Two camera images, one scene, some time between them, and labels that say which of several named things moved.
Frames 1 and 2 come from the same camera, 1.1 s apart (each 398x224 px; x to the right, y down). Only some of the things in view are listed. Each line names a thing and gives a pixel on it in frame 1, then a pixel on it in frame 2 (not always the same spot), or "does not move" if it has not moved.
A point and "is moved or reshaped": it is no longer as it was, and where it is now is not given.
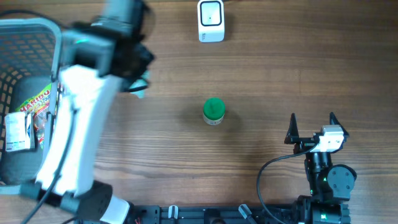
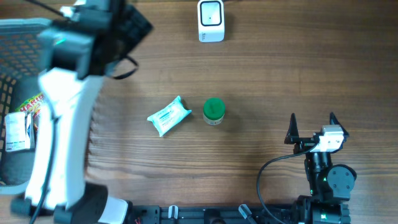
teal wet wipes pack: (139, 86) -> (170, 117)
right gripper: (292, 136) does not move
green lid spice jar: (214, 111) does not move
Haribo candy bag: (39, 105) is moved or reshaped
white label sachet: (20, 131) does not move
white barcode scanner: (211, 21) does not move
